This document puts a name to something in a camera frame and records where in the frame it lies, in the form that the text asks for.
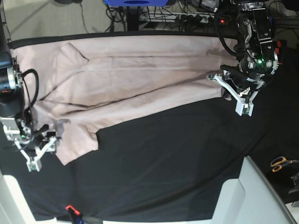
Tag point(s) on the white box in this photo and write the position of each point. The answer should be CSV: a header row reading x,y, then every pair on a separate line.
x,y
250,199
14,208

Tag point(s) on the pink T-shirt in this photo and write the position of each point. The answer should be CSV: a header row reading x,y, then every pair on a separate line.
x,y
89,84

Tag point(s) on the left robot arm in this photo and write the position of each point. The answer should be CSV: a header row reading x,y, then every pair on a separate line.
x,y
257,58

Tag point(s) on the red black clamp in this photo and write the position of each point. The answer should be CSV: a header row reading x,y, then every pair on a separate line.
x,y
72,210
280,47

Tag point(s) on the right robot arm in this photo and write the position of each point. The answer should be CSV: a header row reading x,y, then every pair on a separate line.
x,y
32,127

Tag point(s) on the red black clamp right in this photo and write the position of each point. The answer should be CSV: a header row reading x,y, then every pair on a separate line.
x,y
280,47

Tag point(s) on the black table stand post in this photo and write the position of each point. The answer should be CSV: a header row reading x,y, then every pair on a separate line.
x,y
132,15

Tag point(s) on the white box right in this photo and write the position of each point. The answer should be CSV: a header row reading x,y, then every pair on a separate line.
x,y
250,199

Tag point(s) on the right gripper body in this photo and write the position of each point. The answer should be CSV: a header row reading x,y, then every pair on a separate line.
x,y
35,145

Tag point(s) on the white power strip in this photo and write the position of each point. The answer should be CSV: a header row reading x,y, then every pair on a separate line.
x,y
175,17

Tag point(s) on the white box left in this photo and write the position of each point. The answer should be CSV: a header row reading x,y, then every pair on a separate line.
x,y
14,208

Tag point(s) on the blue plastic box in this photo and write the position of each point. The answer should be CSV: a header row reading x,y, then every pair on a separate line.
x,y
135,3

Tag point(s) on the orange handled scissors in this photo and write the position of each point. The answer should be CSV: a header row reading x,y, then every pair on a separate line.
x,y
280,162

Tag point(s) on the black table cloth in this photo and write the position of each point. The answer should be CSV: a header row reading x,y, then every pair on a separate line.
x,y
169,166

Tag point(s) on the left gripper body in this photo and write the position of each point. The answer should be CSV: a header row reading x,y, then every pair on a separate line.
x,y
242,86

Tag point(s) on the red black clamp bottom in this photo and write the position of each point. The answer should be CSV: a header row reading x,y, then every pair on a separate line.
x,y
72,210

